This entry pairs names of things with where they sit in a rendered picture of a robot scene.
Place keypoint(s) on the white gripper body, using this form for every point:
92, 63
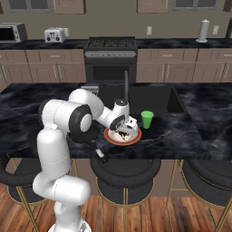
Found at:
132, 129

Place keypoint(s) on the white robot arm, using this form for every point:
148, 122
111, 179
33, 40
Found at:
53, 142

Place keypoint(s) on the orange rimmed plate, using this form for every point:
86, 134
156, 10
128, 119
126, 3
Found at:
135, 138

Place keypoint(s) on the brown steak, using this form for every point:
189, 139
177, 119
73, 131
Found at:
122, 135

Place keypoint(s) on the black frying pan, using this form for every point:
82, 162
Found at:
90, 137

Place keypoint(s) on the green cup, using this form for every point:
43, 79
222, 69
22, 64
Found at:
147, 119

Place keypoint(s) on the black sink basin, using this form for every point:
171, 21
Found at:
151, 98

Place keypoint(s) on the dark grey tap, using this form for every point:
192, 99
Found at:
126, 84

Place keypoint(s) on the black stool with gold legs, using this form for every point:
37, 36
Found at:
208, 181
18, 178
125, 173

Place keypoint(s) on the black oven with hob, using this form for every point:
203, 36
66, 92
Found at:
110, 60

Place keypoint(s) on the brown base cupboard run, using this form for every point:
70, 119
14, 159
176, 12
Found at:
45, 66
184, 65

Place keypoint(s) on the white toaster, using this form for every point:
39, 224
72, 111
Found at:
54, 35

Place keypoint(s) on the grey framed window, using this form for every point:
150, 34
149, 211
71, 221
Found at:
28, 4
195, 3

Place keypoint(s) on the silver microwave oven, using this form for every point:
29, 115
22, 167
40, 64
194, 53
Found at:
10, 32

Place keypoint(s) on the white wall socket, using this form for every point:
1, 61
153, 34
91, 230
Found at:
66, 32
215, 29
149, 30

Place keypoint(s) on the brown wall cupboard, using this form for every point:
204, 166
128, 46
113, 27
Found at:
152, 5
69, 6

